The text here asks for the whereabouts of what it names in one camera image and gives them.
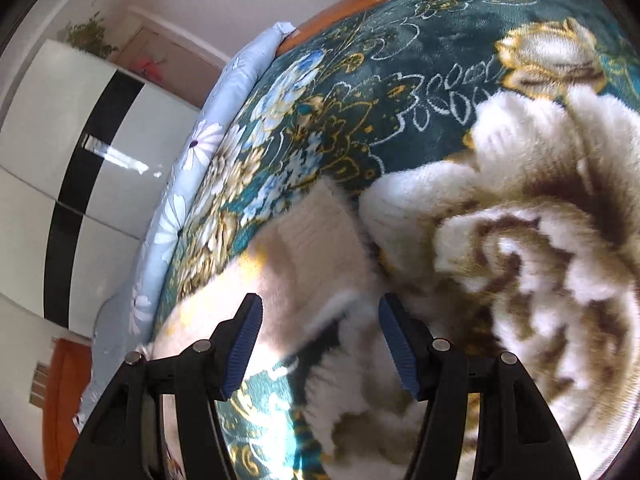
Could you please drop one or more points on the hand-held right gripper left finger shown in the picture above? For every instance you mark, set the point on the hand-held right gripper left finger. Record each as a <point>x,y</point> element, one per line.
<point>242,345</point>

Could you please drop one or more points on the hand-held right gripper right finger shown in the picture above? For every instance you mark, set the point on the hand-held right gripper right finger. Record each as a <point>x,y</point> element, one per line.
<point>397,345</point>

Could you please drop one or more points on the pink hanging clothes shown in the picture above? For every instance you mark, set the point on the pink hanging clothes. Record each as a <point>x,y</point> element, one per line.
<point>150,67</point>

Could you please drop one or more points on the light blue daisy quilt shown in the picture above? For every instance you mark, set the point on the light blue daisy quilt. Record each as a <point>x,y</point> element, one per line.
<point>170,210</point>

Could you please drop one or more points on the wooden headboard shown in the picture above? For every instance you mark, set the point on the wooden headboard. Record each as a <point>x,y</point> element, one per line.
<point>65,410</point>

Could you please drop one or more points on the green floral plush blanket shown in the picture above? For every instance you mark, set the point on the green floral plush blanket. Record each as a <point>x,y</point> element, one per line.
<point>400,60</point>

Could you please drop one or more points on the beige door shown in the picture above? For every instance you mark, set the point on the beige door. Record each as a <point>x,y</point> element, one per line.
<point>185,62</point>

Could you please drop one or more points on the white wardrobe with black stripe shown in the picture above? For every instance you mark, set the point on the white wardrobe with black stripe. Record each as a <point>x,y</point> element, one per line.
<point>30,110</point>

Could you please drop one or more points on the green potted plant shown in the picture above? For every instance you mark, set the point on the green potted plant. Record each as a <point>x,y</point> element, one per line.
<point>90,37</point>

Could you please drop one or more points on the wooden bed frame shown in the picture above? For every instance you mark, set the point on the wooden bed frame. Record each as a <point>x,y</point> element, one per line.
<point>350,7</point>

